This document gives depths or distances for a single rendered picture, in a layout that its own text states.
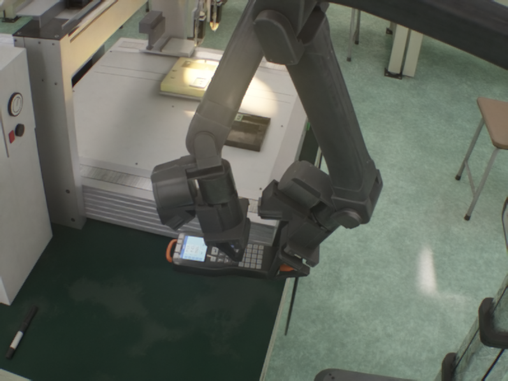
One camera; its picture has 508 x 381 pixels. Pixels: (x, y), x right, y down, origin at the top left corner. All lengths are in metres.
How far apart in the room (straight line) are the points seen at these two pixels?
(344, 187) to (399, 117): 2.48
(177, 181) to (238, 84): 0.18
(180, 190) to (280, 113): 0.66
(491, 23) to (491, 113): 2.11
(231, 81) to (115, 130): 0.63
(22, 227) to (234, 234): 0.46
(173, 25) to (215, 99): 0.98
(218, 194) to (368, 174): 0.23
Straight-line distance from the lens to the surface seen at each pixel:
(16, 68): 1.07
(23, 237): 1.23
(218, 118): 0.90
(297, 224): 1.00
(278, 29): 0.63
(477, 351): 1.19
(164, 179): 0.94
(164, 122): 1.49
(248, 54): 0.89
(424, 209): 2.74
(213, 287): 1.23
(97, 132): 1.47
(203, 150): 0.89
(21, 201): 1.19
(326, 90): 0.73
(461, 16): 0.58
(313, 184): 0.94
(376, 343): 2.15
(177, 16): 1.84
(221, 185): 0.93
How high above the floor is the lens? 1.68
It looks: 41 degrees down
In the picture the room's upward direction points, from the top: 5 degrees clockwise
